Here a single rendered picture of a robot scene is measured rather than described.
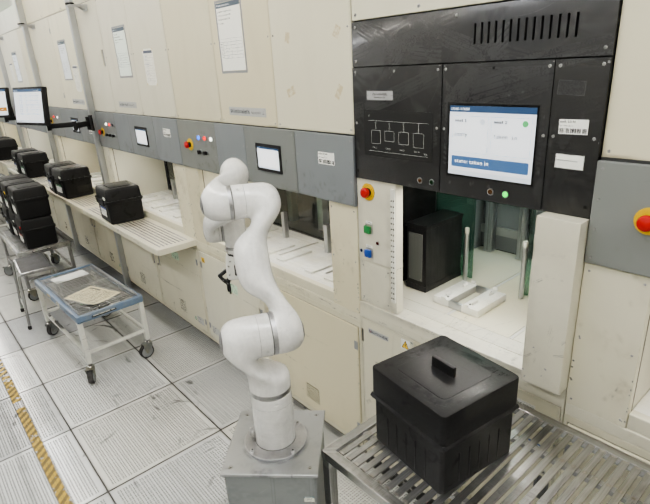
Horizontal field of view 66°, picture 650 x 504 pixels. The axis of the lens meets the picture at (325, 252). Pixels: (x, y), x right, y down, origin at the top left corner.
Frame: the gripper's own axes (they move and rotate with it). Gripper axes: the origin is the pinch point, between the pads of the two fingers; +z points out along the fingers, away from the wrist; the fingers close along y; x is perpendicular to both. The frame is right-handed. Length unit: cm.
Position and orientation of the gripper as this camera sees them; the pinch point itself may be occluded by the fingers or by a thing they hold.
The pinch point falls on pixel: (241, 288)
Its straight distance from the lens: 201.8
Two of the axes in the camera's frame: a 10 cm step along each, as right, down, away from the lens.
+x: -2.8, -3.2, 9.1
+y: 9.6, -1.5, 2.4
